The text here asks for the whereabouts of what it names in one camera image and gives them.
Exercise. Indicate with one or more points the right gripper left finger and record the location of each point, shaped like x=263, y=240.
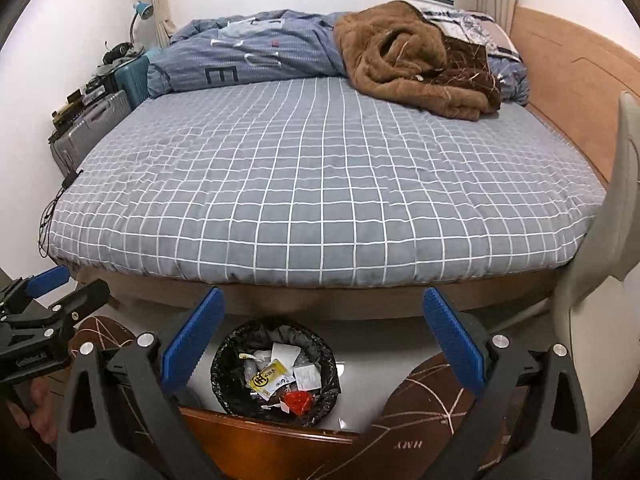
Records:
x=120, y=419

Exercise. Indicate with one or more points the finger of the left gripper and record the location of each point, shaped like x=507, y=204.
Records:
x=47, y=281

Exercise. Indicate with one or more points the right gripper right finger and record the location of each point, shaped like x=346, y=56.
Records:
x=529, y=418

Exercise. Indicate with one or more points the yellow white rice cracker packet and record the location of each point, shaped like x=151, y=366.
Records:
x=269, y=380

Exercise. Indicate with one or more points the white paper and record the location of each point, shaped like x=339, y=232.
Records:
x=286, y=354

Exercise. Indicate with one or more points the red plastic bag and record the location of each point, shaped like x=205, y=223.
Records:
x=298, y=402

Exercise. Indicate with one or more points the black lined trash bin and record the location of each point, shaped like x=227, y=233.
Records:
x=247, y=350

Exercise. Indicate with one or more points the brown patterned floor mat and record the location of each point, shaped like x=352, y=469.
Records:
x=416, y=423

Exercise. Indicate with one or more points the grey hard suitcase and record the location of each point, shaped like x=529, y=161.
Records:
x=70, y=148

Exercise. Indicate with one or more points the teal suitcase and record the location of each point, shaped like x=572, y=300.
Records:
x=132, y=77

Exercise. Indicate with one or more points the grey checked bed sheet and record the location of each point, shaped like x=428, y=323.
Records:
x=308, y=183

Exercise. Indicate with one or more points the blue desk lamp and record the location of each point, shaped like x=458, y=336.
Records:
x=142, y=12

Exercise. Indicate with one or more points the wooden headboard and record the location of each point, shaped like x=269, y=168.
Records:
x=576, y=77

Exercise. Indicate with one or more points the blue striped duvet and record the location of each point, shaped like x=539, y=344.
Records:
x=266, y=46

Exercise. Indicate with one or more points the brown fleece blanket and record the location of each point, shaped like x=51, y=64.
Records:
x=392, y=53

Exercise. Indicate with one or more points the patterned pillow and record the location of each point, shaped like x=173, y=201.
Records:
x=504, y=60

